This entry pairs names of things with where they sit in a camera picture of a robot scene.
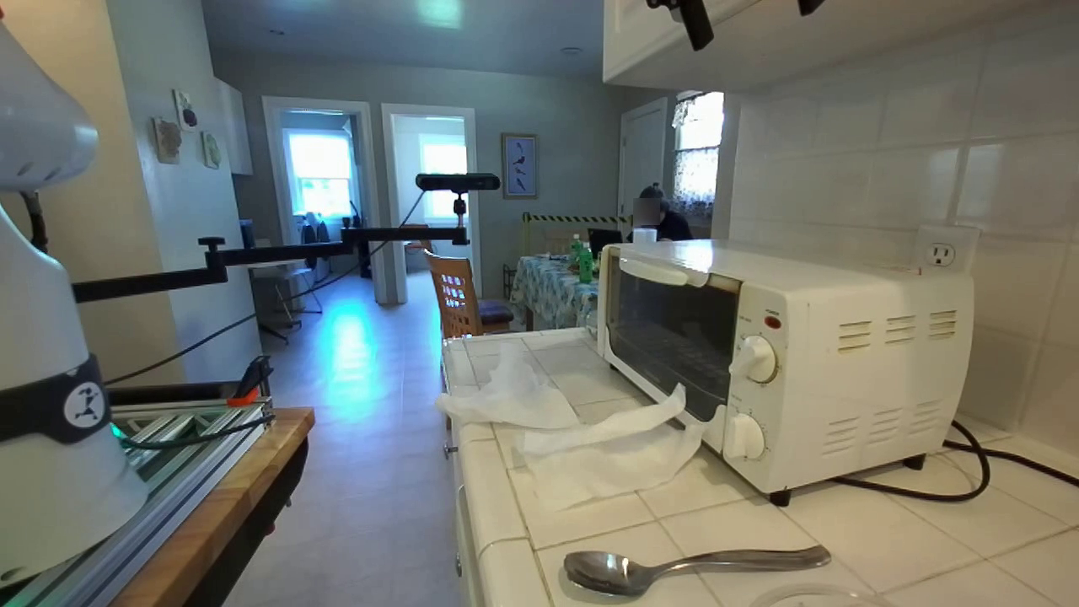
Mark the white paper towel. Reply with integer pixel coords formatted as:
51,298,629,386
439,340,579,431
517,389,704,508

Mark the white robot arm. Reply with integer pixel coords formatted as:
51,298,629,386
0,32,246,588

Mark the upper white cabinet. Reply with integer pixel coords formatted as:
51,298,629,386
603,0,1060,90

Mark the seated person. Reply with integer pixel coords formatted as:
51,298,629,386
635,182,690,241

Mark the green bottle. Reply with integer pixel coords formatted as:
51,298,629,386
571,234,594,282

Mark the floral cloth table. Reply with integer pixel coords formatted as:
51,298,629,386
512,254,598,332

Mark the white toaster oven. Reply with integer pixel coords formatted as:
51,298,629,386
598,241,974,503

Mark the wooden chair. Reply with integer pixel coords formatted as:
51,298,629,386
429,254,512,336

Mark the metal spoon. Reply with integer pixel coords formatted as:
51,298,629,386
564,546,831,598

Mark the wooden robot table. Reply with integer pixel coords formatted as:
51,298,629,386
112,404,317,607

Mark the framed wall picture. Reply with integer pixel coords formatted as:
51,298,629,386
502,136,540,198

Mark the white wall outlet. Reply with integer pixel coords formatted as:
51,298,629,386
915,225,978,273

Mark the black stereo camera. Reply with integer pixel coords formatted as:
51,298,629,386
413,172,500,194

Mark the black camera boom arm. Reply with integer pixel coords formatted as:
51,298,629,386
74,225,469,304

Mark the black toaster power cord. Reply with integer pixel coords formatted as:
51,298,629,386
831,418,1079,505

